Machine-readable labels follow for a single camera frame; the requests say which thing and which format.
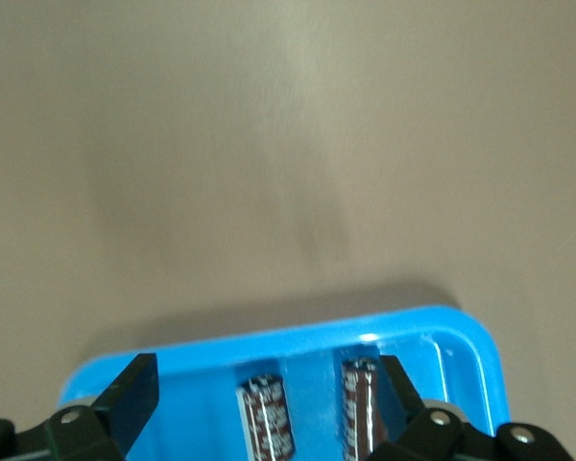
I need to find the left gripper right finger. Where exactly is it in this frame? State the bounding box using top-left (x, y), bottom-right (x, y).
top-left (373, 354), bottom-right (481, 461)

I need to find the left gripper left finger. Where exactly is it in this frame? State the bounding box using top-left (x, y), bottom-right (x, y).
top-left (47, 353), bottom-right (160, 461)

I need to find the dark brown relay block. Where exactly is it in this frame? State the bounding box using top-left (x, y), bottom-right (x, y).
top-left (338, 355), bottom-right (383, 461)

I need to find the blue plastic tray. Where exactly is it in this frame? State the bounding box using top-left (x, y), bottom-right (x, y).
top-left (58, 304), bottom-right (510, 461)

